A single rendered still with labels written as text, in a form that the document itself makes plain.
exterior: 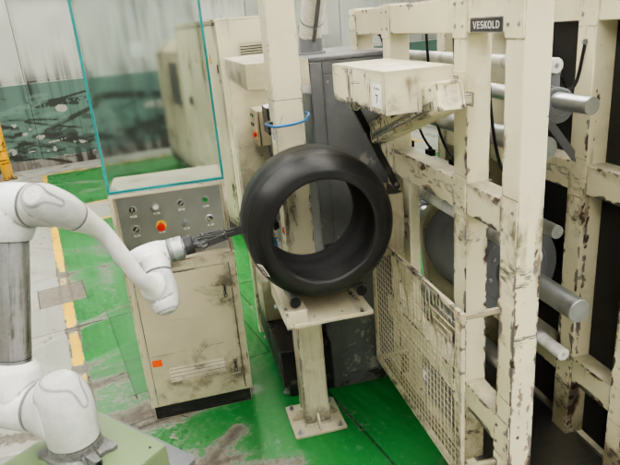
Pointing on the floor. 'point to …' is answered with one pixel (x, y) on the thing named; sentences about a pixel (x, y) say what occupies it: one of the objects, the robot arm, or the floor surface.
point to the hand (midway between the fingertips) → (234, 231)
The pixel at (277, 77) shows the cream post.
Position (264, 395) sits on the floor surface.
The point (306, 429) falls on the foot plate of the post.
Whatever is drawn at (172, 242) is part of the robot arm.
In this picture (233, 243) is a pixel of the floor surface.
